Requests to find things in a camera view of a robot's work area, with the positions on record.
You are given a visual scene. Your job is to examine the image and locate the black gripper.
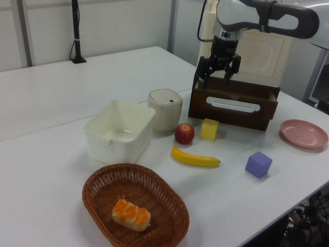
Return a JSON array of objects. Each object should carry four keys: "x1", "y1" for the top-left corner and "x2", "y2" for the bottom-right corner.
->
[{"x1": 196, "y1": 36, "x2": 242, "y2": 90}]

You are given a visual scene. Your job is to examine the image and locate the dark wooden drawer white handle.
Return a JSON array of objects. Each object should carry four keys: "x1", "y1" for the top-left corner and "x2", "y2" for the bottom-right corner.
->
[{"x1": 188, "y1": 76, "x2": 279, "y2": 131}]

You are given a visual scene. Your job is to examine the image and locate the cream plastic storage box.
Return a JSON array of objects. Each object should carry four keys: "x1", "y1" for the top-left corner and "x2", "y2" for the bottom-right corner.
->
[{"x1": 199, "y1": 0, "x2": 294, "y2": 88}]

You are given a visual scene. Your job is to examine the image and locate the yellow foam cube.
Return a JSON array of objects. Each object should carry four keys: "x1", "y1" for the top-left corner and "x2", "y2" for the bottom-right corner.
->
[{"x1": 200, "y1": 118, "x2": 220, "y2": 142}]

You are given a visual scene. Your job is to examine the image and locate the small cream lidded trash can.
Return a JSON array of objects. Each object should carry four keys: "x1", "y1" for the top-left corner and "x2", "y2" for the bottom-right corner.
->
[{"x1": 147, "y1": 89, "x2": 184, "y2": 133}]

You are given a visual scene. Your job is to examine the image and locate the red apple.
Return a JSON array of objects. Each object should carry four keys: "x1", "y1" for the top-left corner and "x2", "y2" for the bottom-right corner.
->
[{"x1": 174, "y1": 123, "x2": 195, "y2": 145}]

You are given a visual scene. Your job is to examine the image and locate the yellow banana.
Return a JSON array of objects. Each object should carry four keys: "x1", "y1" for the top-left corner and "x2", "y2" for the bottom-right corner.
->
[{"x1": 171, "y1": 144, "x2": 222, "y2": 168}]

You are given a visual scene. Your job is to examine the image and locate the purple foam cube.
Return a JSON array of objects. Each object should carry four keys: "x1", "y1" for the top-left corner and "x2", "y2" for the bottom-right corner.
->
[{"x1": 245, "y1": 151, "x2": 273, "y2": 179}]

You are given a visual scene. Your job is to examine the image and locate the pink plate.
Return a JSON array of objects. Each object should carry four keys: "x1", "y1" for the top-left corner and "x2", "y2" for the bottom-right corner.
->
[{"x1": 280, "y1": 119, "x2": 329, "y2": 149}]

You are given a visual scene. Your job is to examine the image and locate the white square plastic bin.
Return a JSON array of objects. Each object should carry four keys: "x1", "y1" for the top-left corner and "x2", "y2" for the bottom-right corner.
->
[{"x1": 84, "y1": 99, "x2": 157, "y2": 165}]

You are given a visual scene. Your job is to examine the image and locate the brown wicker basket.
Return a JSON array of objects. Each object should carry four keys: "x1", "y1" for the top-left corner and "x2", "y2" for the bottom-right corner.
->
[{"x1": 82, "y1": 163, "x2": 190, "y2": 247}]

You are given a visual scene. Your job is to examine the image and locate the black equipment under table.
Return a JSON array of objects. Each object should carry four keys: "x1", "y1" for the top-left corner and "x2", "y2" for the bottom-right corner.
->
[{"x1": 287, "y1": 190, "x2": 329, "y2": 247}]

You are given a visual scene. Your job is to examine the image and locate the orange glazed bread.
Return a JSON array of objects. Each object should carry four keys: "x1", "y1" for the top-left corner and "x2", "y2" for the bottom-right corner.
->
[{"x1": 112, "y1": 198, "x2": 152, "y2": 232}]

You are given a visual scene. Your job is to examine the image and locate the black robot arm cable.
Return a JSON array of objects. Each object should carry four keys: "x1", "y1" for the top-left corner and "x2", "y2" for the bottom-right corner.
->
[{"x1": 197, "y1": 0, "x2": 214, "y2": 42}]

